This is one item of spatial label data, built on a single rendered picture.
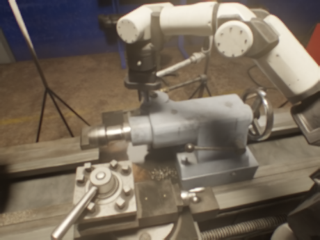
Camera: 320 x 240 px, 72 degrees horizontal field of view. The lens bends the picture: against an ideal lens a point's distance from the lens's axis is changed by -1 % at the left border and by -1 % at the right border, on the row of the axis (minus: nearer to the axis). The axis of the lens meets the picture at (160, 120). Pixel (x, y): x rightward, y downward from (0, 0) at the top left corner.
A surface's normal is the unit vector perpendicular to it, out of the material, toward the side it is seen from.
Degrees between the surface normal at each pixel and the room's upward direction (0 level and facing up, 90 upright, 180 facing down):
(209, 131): 82
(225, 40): 87
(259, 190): 36
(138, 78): 90
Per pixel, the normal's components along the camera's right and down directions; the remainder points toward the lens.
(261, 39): -0.43, 0.57
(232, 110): 0.00, -0.73
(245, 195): 0.12, -0.21
